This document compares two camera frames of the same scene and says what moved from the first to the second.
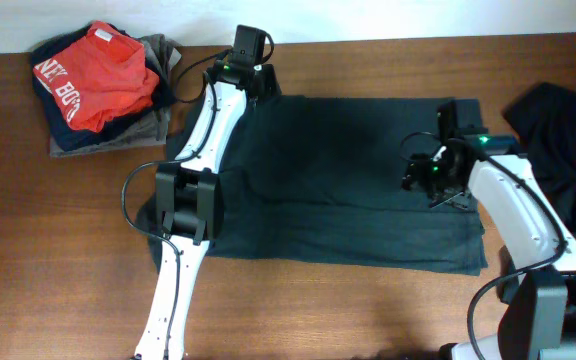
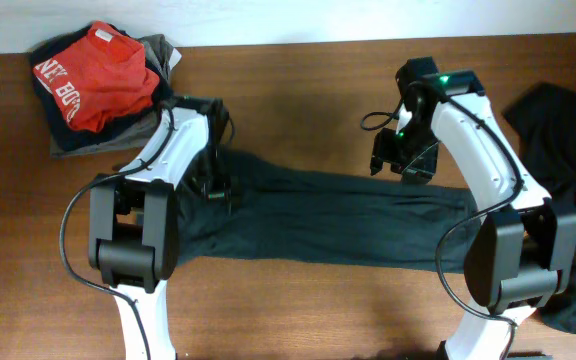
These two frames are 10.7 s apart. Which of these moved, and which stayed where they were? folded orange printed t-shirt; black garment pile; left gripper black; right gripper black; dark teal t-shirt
Moved: dark teal t-shirt; left gripper black; right gripper black
Stayed: folded orange printed t-shirt; black garment pile
